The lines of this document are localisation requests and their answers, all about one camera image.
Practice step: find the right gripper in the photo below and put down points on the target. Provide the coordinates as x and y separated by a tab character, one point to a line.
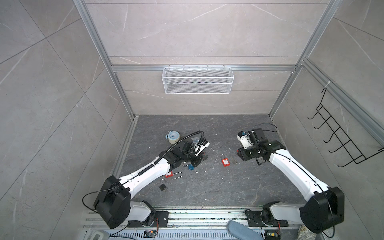
242	153

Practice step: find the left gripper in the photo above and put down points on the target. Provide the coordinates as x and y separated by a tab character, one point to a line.
200	158

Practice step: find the blue padlock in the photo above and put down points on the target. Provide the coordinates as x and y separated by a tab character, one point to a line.
188	165

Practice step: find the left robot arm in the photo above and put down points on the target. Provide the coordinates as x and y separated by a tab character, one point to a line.
114	201

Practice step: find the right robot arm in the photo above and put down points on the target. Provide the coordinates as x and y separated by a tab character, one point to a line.
324	207

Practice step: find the red padlock long shackle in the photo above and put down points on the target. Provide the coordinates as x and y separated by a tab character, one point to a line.
177	175

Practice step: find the small black padlock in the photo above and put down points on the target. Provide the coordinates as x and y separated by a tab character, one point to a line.
163	186

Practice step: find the blue slipper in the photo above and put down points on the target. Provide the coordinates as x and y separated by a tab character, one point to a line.
242	232

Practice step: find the patterned shoe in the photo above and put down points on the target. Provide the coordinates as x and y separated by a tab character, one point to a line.
305	234

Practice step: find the aluminium rail front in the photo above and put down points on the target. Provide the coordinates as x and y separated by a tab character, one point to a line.
187	218

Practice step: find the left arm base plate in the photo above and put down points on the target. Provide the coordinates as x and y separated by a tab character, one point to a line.
159	219

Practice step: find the white wire basket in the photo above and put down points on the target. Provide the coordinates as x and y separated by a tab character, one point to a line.
197	80

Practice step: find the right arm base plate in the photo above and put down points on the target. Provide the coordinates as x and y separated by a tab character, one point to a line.
254	219

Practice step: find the black wire hook rack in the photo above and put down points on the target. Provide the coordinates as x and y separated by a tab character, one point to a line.
340	134

